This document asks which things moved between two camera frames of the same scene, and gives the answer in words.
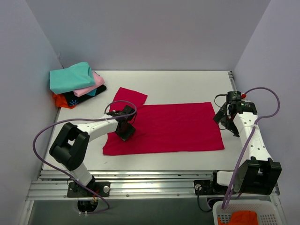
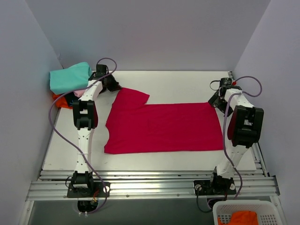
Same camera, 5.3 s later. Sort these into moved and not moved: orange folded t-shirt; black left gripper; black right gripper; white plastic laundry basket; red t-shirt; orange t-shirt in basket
Moved: black left gripper; black right gripper
Not moved: orange t-shirt in basket; red t-shirt; white plastic laundry basket; orange folded t-shirt
